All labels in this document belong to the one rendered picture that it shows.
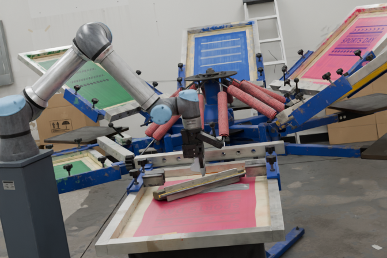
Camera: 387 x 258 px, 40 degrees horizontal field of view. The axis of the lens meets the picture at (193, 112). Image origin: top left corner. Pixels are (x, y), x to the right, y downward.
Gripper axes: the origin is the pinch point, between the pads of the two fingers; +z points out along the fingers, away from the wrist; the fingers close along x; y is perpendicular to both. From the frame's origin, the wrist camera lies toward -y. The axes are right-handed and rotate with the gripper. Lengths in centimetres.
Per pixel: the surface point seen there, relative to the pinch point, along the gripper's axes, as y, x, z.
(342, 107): -76, -130, 5
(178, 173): 13.4, -14.9, 3.0
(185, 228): 3.1, 44.8, 4.5
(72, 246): 135, -171, 100
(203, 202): -0.9, 21.0, 4.5
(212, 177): -3.8, 5.4, -0.2
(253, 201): -19.6, 25.1, 4.5
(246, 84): -19, -79, -24
